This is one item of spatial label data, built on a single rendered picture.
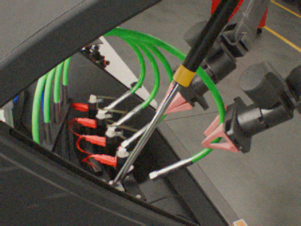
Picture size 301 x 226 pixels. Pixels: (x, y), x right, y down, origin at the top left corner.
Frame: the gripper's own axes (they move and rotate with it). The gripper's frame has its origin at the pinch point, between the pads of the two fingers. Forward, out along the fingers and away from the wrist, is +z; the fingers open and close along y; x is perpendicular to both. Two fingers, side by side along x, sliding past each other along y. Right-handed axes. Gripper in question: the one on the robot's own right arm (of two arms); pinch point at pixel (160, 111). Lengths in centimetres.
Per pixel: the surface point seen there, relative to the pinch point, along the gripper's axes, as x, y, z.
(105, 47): -85, -11, 20
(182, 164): 12.5, -5.4, 1.3
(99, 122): -11.9, 1.2, 16.4
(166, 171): 12.0, -4.8, 4.8
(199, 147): -137, -131, 38
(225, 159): -121, -143, 27
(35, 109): 7.9, 23.1, 14.7
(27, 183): 42, 30, 4
